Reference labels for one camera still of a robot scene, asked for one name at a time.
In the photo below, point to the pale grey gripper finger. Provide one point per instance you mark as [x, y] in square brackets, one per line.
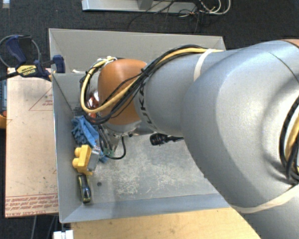
[93, 159]

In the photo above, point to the yellow toy block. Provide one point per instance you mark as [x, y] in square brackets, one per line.
[81, 159]

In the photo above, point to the blue fringed cloth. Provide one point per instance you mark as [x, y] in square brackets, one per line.
[83, 131]

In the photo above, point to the grey metal bin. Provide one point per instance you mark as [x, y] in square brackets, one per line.
[149, 173]

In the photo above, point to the brown cardboard board red print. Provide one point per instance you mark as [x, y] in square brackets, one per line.
[30, 146]

